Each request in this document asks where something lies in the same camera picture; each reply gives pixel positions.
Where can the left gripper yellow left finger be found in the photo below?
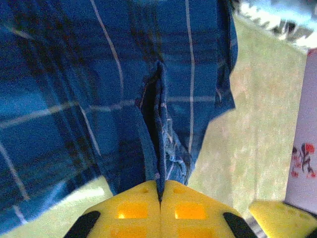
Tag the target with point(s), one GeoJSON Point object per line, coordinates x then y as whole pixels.
{"type": "Point", "coordinates": [133, 215]}

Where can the grey printed folded shirt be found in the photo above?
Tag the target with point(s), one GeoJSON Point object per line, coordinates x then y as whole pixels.
{"type": "Point", "coordinates": [284, 29]}

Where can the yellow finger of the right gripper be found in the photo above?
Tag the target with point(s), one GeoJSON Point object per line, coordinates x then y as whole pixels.
{"type": "Point", "coordinates": [284, 220]}

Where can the blue plaid long sleeve shirt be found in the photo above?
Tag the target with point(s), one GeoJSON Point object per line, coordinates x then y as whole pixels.
{"type": "Point", "coordinates": [74, 86]}

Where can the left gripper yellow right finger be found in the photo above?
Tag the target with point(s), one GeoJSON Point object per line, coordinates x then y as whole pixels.
{"type": "Point", "coordinates": [190, 215]}

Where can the light blue folded shirt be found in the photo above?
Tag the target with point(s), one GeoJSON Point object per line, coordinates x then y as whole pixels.
{"type": "Point", "coordinates": [297, 6]}

